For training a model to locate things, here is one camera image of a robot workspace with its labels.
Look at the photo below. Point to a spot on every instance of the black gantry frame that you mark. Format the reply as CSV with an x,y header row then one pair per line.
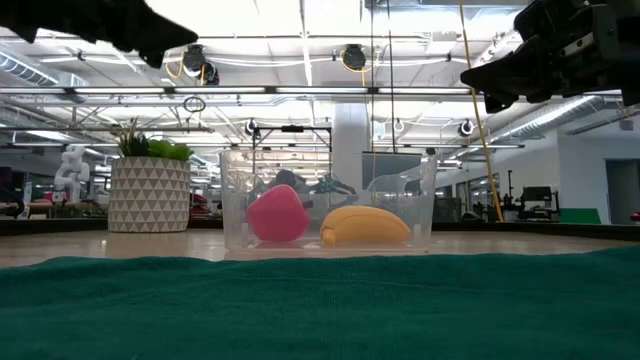
x,y
292,128

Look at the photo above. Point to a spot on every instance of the person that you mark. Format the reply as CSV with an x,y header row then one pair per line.
x,y
287,179

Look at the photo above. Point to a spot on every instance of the black metal table frame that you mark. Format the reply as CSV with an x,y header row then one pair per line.
x,y
550,230

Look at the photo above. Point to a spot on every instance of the white robot figure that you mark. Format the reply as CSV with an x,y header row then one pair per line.
x,y
72,170

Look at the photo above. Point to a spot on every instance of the green board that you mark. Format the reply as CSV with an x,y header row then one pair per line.
x,y
580,216

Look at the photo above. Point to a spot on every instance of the dark green cloth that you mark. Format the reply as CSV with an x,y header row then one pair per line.
x,y
320,310

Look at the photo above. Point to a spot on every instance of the succulent in triangle-patterned pot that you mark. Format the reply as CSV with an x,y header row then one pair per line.
x,y
149,195

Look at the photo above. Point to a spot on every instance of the black machine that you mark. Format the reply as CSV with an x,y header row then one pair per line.
x,y
537,194

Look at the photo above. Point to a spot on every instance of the clear plastic tupperware container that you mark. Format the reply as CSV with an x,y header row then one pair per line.
x,y
235,200

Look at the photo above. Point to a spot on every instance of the black monitor screen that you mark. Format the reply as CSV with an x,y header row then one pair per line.
x,y
390,170

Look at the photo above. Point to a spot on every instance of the white building column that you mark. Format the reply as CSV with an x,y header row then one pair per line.
x,y
350,140

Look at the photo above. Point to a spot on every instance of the yellow toy banana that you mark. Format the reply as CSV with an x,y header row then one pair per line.
x,y
365,227

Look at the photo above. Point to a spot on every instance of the long ceiling light bar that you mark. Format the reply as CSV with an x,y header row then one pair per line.
x,y
320,90

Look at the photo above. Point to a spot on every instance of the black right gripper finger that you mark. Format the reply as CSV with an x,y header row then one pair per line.
x,y
520,70
496,102

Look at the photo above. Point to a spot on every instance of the silver air duct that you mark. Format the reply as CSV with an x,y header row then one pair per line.
x,y
545,117
25,72

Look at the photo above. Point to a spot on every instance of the red toy fruit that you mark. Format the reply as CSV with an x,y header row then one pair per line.
x,y
277,215

